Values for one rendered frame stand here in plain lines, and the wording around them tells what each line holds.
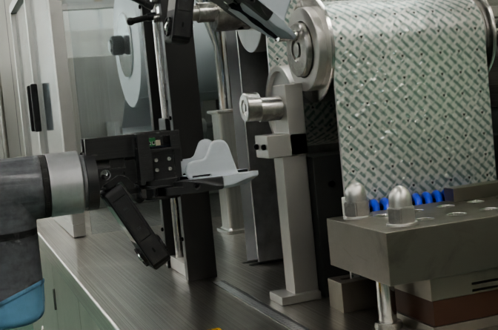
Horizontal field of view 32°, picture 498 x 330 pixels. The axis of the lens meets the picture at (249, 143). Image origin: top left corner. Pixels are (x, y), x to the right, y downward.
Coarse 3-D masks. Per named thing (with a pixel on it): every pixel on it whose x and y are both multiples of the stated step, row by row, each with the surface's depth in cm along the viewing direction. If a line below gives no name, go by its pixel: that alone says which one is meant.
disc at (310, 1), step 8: (304, 0) 120; (312, 0) 118; (296, 8) 123; (320, 8) 116; (320, 16) 116; (328, 16) 114; (328, 24) 114; (328, 32) 114; (328, 40) 114; (328, 48) 115; (328, 56) 115; (328, 64) 115; (328, 72) 115; (328, 80) 116; (320, 88) 118; (328, 88) 116; (312, 96) 121; (320, 96) 119
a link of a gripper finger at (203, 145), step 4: (204, 140) 112; (208, 140) 113; (200, 144) 112; (204, 144) 112; (208, 144) 113; (196, 148) 112; (200, 148) 112; (204, 148) 112; (196, 152) 112; (200, 152) 112; (204, 152) 112; (196, 156) 112; (200, 156) 112; (204, 156) 112; (184, 160) 111; (188, 160) 111; (192, 160) 112; (184, 164) 111; (184, 168) 111; (184, 172) 111; (180, 176) 111; (184, 176) 110; (196, 176) 110
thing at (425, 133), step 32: (352, 96) 116; (384, 96) 117; (416, 96) 119; (448, 96) 121; (480, 96) 122; (352, 128) 116; (384, 128) 117; (416, 128) 119; (448, 128) 121; (480, 128) 122; (352, 160) 116; (384, 160) 118; (416, 160) 119; (448, 160) 121; (480, 160) 122; (384, 192) 118; (416, 192) 119
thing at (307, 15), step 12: (300, 12) 119; (312, 12) 117; (480, 12) 124; (288, 24) 124; (312, 24) 116; (312, 36) 116; (324, 36) 115; (324, 48) 115; (324, 60) 115; (312, 72) 118; (324, 72) 116; (312, 84) 118
